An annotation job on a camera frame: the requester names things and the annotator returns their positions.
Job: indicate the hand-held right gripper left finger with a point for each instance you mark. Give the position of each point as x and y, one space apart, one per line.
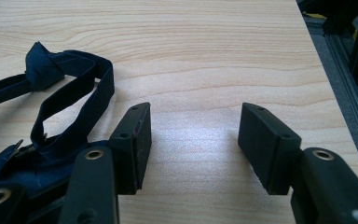
132 149

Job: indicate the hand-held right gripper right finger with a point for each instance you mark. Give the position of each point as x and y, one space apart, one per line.
265 149

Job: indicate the grey aluminium frame rail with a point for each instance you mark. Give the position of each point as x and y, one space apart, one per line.
352 93

